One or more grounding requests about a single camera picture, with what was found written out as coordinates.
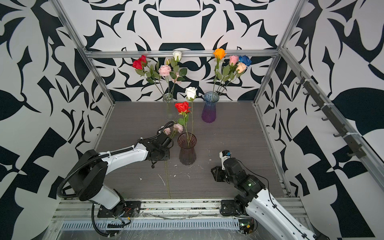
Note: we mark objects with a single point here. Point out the red rose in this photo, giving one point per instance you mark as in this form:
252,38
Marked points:
184,111

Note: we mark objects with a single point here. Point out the black wall hook rack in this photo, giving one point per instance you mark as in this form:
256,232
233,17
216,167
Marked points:
334,116

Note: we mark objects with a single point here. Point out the pink peony flower stem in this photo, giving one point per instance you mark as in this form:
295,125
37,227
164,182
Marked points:
164,71

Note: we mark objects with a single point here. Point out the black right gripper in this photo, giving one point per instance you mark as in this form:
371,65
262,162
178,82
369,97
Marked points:
217,175

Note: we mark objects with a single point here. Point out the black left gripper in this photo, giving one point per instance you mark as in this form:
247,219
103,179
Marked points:
167,155

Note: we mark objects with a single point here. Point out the clear glass vase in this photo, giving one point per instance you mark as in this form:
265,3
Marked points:
170,110

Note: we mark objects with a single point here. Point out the small white rose stem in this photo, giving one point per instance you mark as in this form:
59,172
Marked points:
191,94

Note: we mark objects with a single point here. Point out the white slotted cable duct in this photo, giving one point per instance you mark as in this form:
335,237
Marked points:
187,224

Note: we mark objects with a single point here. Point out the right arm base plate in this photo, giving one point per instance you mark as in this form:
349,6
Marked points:
235,208

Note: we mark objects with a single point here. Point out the small pink carnation stem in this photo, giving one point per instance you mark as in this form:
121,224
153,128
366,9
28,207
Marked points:
171,132

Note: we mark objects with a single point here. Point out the smoky pink glass vase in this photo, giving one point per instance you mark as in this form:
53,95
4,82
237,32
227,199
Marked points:
187,154

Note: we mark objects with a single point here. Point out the peach rose stem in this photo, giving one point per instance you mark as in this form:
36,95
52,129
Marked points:
238,72

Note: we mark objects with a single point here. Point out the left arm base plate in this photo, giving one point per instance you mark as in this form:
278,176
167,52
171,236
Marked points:
124,210

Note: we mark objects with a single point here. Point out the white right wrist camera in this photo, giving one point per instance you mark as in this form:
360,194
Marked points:
224,155

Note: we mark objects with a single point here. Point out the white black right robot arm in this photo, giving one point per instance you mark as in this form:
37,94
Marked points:
255,201

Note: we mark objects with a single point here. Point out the blue rose stem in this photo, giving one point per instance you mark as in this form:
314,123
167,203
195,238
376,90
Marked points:
243,59

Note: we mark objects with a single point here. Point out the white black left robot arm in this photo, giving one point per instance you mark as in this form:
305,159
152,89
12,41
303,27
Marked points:
88,176

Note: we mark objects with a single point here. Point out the red rose stem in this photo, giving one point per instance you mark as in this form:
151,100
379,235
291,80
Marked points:
149,72

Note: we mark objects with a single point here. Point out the purple blue glass vase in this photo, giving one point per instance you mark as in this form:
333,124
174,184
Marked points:
209,113

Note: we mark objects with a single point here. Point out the aluminium front rail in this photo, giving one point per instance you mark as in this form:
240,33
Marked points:
171,208

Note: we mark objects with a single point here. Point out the orange rose stem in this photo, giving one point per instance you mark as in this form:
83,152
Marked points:
219,54

